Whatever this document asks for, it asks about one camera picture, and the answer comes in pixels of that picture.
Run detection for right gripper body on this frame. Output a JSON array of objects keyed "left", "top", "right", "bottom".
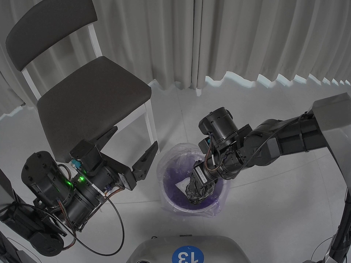
[{"left": 193, "top": 146, "right": 245, "bottom": 188}]

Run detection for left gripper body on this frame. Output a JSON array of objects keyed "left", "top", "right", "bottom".
[{"left": 58, "top": 152, "right": 137, "bottom": 228}]

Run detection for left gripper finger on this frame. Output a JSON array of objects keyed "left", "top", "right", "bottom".
[
  {"left": 131, "top": 140, "right": 160, "bottom": 182},
  {"left": 93, "top": 126, "right": 119, "bottom": 155}
]

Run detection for purple plastic bag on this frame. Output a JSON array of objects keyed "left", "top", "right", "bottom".
[{"left": 156, "top": 144, "right": 228, "bottom": 217}]

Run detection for black plastic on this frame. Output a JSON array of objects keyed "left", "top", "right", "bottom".
[{"left": 185, "top": 171, "right": 217, "bottom": 205}]

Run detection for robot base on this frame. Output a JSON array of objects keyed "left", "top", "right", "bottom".
[{"left": 127, "top": 235, "right": 251, "bottom": 263}]

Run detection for white trash bin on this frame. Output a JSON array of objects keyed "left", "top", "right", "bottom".
[{"left": 157, "top": 147, "right": 227, "bottom": 211}]

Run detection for grey chair with white legs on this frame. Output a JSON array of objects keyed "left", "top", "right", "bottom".
[{"left": 5, "top": 0, "right": 158, "bottom": 166}]

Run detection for white curtain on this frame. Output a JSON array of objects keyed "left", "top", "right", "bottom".
[
  {"left": 192, "top": 0, "right": 351, "bottom": 88},
  {"left": 0, "top": 0, "right": 205, "bottom": 117}
]

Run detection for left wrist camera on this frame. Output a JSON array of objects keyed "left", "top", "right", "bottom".
[{"left": 69, "top": 139, "right": 102, "bottom": 173}]

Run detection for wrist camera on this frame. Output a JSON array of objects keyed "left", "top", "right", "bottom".
[
  {"left": 69, "top": 139, "right": 102, "bottom": 173},
  {"left": 198, "top": 137, "right": 213, "bottom": 154}
]

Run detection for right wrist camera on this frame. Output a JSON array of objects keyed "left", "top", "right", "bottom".
[{"left": 198, "top": 137, "right": 213, "bottom": 154}]

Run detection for black cable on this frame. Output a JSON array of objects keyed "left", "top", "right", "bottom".
[{"left": 73, "top": 196, "right": 125, "bottom": 257}]

